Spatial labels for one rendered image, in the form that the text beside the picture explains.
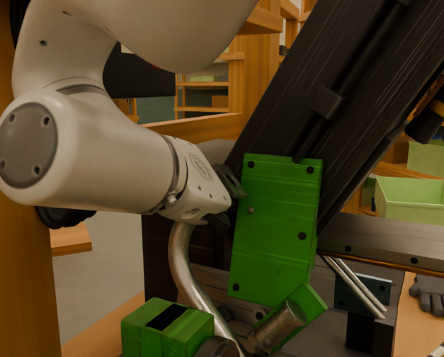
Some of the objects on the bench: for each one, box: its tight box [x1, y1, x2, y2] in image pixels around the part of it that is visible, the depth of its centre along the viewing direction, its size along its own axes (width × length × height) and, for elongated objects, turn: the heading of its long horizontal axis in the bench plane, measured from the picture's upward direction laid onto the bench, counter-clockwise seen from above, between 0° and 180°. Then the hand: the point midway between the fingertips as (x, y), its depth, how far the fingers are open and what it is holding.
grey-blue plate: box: [334, 272, 392, 352], centre depth 75 cm, size 10×2×14 cm, turn 62°
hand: (216, 190), depth 57 cm, fingers closed on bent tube, 3 cm apart
